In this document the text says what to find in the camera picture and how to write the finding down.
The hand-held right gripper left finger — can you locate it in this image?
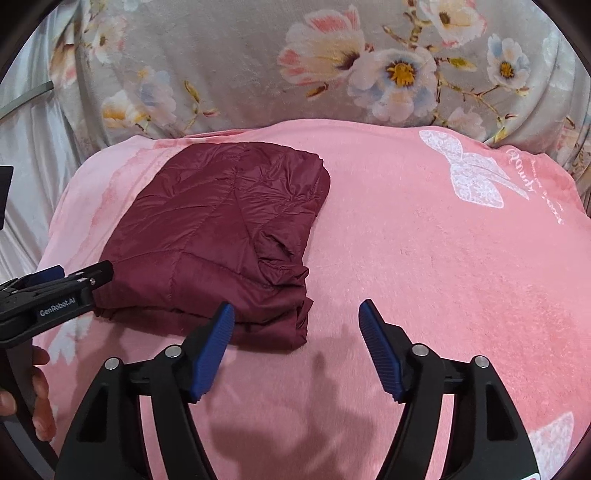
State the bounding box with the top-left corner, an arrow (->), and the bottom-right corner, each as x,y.
54,302 -> 236,480

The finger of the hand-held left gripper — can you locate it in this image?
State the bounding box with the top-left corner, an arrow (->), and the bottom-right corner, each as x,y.
0,265 -> 65,292
60,260 -> 115,303

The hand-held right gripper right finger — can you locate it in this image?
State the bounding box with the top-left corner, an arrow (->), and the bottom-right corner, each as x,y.
358,299 -> 541,480

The maroon quilted jacket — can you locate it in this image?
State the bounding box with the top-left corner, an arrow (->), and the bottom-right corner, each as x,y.
92,142 -> 332,354

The pink printed blanket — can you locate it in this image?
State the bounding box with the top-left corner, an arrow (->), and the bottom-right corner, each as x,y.
32,117 -> 586,480

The grey floral blanket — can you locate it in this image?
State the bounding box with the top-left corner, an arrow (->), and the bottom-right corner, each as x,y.
46,0 -> 591,186

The grey strap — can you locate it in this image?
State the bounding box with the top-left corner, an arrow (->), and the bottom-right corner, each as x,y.
0,80 -> 55,118

